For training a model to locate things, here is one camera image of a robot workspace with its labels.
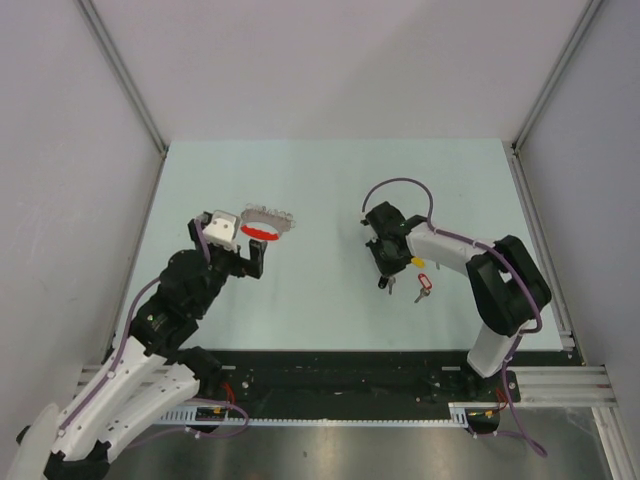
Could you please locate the left aluminium frame post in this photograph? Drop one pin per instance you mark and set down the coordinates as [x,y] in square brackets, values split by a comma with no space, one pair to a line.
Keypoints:
[114,60]

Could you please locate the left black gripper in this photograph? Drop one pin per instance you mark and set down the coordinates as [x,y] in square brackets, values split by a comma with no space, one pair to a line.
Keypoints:
[243,265]

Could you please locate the silver red keyring holder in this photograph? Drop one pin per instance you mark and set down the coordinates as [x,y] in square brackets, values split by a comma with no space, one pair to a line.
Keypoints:
[264,224]

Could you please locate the key with yellow tag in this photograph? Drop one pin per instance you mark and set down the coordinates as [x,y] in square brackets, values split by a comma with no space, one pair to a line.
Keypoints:
[418,262]

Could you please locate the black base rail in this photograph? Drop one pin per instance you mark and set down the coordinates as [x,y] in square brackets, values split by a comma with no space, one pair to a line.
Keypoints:
[356,406]

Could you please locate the white slotted cable duct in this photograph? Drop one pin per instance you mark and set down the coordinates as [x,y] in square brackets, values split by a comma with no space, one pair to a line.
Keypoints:
[209,416]

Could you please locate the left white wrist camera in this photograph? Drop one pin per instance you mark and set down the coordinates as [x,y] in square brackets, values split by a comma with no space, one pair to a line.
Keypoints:
[222,230]

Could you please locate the key with red tag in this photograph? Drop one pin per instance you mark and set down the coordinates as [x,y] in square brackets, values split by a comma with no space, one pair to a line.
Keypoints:
[426,287]

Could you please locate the aluminium extrusion crossbar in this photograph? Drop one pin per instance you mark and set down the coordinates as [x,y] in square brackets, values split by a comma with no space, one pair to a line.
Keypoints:
[544,386]

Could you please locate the right aluminium frame post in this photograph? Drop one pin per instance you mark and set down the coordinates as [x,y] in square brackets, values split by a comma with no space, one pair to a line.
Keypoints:
[568,52]

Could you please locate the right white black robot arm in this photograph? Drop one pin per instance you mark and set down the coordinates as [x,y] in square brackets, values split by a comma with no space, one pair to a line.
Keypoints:
[508,288]

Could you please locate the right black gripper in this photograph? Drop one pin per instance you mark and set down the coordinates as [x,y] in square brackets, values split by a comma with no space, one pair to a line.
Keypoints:
[386,269]

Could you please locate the aluminium frame post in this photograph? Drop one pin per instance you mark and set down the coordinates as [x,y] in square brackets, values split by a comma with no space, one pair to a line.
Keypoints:
[114,60]
[568,52]

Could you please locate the key with black tag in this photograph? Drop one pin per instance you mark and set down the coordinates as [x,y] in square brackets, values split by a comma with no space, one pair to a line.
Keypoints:
[387,283]

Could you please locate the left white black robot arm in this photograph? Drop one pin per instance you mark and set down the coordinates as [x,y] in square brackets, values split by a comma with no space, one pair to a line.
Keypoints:
[149,373]

